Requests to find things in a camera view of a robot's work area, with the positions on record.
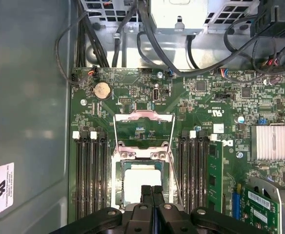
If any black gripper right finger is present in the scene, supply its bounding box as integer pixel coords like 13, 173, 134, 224
154, 185, 267, 234

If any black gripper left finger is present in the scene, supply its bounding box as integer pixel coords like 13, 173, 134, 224
49, 184, 154, 234

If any green cpu silver lid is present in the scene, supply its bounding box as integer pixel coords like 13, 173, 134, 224
121, 160, 167, 207

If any metal cpu socket cover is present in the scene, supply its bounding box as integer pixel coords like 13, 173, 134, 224
113, 110, 176, 153

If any thin metal cpu locking lever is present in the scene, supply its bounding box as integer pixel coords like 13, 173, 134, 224
168, 151, 184, 207

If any metal framed cpu socket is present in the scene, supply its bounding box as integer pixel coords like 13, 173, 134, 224
110, 146, 179, 210

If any blue expansion slot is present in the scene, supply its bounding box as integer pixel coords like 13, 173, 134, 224
232, 186, 242, 221

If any black plastic bay cover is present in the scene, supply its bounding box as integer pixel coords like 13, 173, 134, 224
250, 0, 285, 37

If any green ram stick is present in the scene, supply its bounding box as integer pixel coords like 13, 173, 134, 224
207, 141, 224, 213

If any black green graphics card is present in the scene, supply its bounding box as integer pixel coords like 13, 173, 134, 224
243, 176, 285, 234

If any green motherboard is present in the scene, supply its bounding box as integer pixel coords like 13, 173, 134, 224
69, 67, 285, 234

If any silver finned chipset heatsink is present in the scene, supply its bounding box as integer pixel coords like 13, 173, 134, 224
250, 123, 285, 161

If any metal internal usb port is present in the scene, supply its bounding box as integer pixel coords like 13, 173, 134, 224
152, 84, 161, 102

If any round silver coin battery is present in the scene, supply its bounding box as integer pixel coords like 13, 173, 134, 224
94, 81, 112, 100

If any white label sticker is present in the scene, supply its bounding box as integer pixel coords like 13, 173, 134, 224
0, 162, 15, 215

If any black grey pc case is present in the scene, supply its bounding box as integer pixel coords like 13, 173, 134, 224
0, 0, 285, 234

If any grey metal disk bay cage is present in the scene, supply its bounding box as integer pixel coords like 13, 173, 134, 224
78, 0, 260, 36

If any black cable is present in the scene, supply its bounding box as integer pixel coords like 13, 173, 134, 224
136, 31, 176, 76
186, 35, 199, 69
55, 11, 89, 86
112, 0, 138, 68

